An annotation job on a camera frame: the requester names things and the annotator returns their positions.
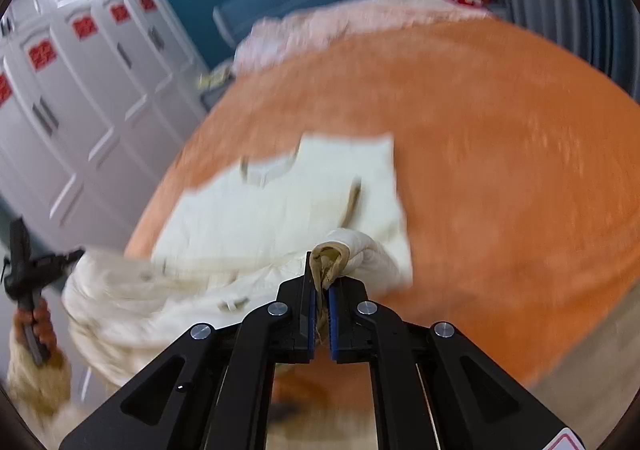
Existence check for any cream quilted jacket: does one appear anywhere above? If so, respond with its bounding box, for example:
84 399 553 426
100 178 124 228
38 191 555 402
62 132 413 388

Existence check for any orange fleece blanket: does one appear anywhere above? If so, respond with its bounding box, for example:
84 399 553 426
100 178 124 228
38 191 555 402
122 20 640 450

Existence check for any person's left hand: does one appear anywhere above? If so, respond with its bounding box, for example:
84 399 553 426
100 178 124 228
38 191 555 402
15 299 57 367

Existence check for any white panelled wardrobe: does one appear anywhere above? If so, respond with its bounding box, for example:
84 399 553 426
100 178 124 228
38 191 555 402
0 0 211 251

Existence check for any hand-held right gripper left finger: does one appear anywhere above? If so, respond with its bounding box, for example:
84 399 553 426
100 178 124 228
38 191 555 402
59 252 317 450

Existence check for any grey pleated curtain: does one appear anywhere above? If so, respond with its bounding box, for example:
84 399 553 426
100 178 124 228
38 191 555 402
467 0 640 103

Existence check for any pink floral quilt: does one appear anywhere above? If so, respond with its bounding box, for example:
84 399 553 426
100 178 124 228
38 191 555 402
232 0 501 75

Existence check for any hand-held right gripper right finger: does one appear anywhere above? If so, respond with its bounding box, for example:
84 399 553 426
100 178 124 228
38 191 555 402
330 279 586 450

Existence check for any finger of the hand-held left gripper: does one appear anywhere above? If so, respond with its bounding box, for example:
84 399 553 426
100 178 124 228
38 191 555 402
30 249 86 281
11 217 28 271

